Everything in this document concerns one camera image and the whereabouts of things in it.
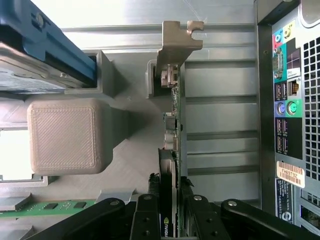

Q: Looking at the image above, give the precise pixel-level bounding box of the orange service tag sticker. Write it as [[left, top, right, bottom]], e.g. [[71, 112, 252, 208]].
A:
[[276, 159, 306, 189]]

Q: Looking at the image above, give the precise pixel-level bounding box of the green RAM stick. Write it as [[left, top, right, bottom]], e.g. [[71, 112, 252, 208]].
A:
[[0, 198, 97, 220]]

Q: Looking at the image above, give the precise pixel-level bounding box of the black open PC case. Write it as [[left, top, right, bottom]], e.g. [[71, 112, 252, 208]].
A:
[[252, 0, 320, 240]]

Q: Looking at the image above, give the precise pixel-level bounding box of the hard disk in blue caddy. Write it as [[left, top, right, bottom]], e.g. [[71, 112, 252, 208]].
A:
[[0, 0, 98, 95]]

